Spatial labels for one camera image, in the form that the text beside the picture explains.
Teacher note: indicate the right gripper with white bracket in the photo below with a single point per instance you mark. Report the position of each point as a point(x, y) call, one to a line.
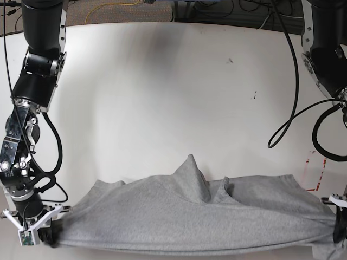
point(36, 223)

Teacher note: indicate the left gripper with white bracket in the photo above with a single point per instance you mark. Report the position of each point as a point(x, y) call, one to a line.
point(339, 201)

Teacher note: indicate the grey T-shirt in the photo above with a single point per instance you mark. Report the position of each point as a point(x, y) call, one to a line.
point(184, 214)

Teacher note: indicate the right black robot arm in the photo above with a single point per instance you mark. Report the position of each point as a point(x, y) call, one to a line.
point(23, 181)

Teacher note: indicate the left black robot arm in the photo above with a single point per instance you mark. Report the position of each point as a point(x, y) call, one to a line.
point(323, 31)

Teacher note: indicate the red tape rectangle marking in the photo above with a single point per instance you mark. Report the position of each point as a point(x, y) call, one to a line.
point(313, 171)

